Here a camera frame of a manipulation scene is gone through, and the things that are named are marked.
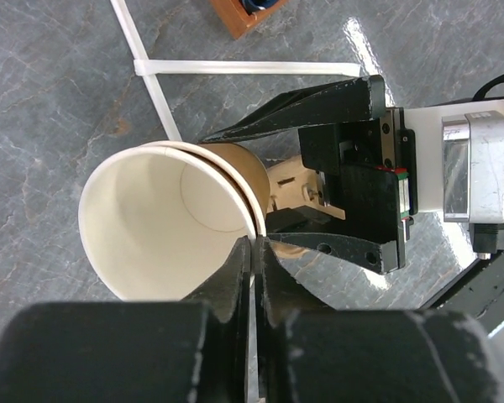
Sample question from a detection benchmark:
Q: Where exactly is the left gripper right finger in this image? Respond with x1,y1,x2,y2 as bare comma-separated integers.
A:
254,238,504,402

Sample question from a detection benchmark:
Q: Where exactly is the cardboard cup carrier tray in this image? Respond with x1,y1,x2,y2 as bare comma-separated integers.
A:
265,157,347,259

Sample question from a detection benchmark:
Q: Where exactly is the brown paper cup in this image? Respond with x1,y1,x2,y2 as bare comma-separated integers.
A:
78,146,257,301
143,140,270,236

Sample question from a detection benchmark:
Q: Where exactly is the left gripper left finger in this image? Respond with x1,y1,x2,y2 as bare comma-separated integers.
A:
0,238,252,402

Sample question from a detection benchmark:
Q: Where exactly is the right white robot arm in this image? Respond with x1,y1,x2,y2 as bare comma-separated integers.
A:
201,74,504,334

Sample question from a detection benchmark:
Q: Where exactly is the white straw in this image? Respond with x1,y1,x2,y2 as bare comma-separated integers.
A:
147,60,361,77
110,0,182,141

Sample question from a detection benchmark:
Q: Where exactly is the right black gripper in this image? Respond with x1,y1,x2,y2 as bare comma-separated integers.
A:
201,75,417,275

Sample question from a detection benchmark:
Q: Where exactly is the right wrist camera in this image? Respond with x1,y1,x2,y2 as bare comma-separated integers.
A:
404,99,504,224

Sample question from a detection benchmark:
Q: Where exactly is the orange compartment tray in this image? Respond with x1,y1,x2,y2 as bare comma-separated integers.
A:
209,0,287,39

